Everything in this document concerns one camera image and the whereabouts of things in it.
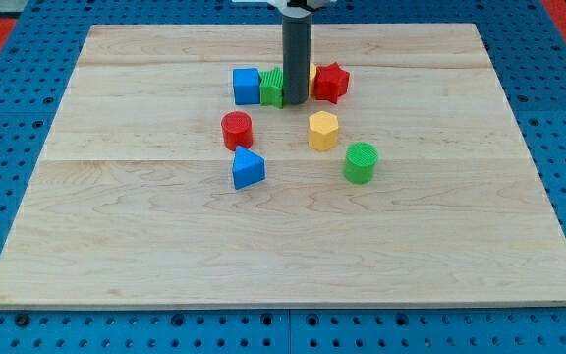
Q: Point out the green star block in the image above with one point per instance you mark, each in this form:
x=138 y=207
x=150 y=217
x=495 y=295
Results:
x=271 y=87

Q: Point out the blue cube block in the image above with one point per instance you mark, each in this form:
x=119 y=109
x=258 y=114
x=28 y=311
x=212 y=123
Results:
x=246 y=82

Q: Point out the red star block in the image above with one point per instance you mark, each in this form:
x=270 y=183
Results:
x=330 y=82

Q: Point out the blue triangle block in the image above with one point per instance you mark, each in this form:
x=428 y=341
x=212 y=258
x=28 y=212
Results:
x=248 y=168

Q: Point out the yellow hexagon block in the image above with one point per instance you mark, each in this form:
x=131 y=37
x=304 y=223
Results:
x=323 y=131

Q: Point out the red cylinder block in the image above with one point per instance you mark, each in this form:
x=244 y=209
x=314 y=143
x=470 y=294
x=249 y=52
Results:
x=237 y=130

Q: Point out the green cylinder block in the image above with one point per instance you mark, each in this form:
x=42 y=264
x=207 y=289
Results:
x=360 y=161

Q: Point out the yellow block behind rod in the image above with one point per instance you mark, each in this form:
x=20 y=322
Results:
x=311 y=81

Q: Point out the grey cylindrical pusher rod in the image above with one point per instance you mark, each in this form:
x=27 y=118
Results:
x=296 y=41

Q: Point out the wooden board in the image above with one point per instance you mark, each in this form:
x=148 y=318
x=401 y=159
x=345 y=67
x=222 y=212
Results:
x=131 y=204

